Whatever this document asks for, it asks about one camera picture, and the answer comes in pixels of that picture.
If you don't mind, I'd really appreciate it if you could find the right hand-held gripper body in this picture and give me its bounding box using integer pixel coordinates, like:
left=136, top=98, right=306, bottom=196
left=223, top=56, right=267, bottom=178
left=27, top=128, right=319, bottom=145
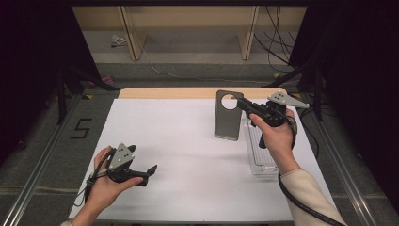
left=248, top=90, right=310, bottom=128

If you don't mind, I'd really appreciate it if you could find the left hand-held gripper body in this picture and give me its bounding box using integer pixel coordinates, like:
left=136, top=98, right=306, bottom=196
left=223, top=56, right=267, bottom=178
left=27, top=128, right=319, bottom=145
left=106, top=143, right=149, bottom=186

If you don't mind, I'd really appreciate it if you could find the grey metal plate with hole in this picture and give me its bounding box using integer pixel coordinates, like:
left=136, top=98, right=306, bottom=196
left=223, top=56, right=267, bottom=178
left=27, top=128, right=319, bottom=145
left=214, top=89, right=245, bottom=141

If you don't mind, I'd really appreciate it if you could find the clear plastic tray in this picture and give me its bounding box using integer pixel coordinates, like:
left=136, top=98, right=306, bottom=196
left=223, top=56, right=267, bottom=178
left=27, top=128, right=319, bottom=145
left=243, top=111, right=283, bottom=176

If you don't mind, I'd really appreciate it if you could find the person's right hand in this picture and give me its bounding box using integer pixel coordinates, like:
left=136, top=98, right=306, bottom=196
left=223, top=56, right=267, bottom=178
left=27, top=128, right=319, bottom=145
left=248, top=107, right=301, bottom=175

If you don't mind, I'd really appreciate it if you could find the person's left hand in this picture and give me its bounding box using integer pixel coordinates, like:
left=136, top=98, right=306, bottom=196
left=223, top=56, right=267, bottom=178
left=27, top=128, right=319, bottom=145
left=84, top=145, right=149, bottom=215

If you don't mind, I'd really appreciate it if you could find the black metal stand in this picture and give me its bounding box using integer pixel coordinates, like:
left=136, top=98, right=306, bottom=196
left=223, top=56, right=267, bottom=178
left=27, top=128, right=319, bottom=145
left=263, top=57, right=326, bottom=122
left=56, top=60, right=120, bottom=126

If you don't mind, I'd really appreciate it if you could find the pink object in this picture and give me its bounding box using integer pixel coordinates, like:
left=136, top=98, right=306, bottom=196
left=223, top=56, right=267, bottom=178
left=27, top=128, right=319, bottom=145
left=88, top=73, right=115, bottom=89

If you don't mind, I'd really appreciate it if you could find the wooden shelf unit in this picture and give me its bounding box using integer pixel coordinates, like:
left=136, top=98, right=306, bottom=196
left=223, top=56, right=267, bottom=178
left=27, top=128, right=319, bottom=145
left=71, top=5, right=309, bottom=62

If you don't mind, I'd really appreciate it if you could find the white crumpled paper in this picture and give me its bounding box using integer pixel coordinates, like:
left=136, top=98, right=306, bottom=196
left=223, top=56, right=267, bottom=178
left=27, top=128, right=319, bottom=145
left=110, top=34, right=127, bottom=49

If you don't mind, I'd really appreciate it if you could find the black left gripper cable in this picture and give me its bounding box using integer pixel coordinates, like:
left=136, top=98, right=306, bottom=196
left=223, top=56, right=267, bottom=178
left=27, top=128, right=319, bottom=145
left=73, top=148, right=118, bottom=208

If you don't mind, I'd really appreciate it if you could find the black cable bundle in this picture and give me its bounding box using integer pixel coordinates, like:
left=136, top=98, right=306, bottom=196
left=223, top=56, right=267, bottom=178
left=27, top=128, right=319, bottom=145
left=252, top=5, right=300, bottom=66

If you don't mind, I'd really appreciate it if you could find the aluminium floor rail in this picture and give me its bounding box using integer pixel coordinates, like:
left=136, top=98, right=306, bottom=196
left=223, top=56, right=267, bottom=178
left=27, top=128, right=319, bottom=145
left=0, top=93, right=85, bottom=226
left=309, top=105, right=379, bottom=226

